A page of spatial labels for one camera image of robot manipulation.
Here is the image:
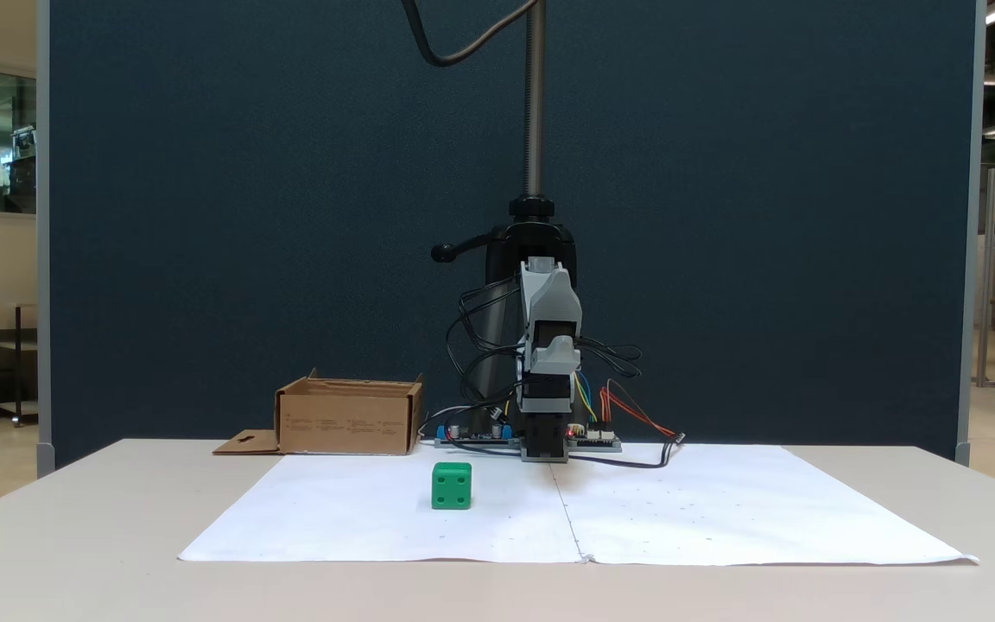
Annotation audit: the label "wide grey fixed gripper jaw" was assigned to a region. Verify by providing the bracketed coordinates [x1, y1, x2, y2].
[519, 263, 583, 321]

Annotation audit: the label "green dice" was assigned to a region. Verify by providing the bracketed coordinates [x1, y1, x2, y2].
[431, 462, 473, 511]

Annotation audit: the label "controller circuit board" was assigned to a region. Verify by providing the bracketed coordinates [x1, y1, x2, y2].
[567, 425, 623, 453]

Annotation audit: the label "blue power circuit board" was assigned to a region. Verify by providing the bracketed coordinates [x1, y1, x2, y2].
[434, 421, 517, 448]

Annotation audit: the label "brown cardboard box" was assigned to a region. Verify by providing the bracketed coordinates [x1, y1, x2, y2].
[212, 370, 426, 457]

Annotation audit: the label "white paper sheet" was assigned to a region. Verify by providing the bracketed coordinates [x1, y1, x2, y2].
[549, 444, 980, 568]
[178, 454, 586, 564]

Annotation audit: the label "dark blue partition panel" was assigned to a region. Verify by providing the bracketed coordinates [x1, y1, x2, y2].
[35, 0, 987, 478]

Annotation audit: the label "black shelf cart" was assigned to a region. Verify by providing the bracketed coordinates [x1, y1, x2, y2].
[0, 302, 39, 427]

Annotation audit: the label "yellow jumper wire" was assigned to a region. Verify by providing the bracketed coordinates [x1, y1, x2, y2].
[573, 371, 599, 425]

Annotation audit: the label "thin black servo cable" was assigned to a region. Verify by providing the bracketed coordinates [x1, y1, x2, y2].
[575, 337, 643, 382]
[446, 278, 524, 433]

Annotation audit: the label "red jumper wires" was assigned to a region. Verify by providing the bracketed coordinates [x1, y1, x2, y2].
[599, 378, 681, 440]

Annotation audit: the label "black cable with white connector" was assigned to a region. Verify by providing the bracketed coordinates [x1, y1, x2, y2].
[567, 432, 687, 470]

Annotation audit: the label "metal pole camera stand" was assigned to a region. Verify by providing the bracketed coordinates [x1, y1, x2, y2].
[431, 0, 579, 416]

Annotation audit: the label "thick black camera cable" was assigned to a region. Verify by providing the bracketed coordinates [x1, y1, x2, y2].
[401, 0, 542, 68]

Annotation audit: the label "framed wall window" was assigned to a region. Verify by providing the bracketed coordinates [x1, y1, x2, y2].
[0, 59, 38, 222]

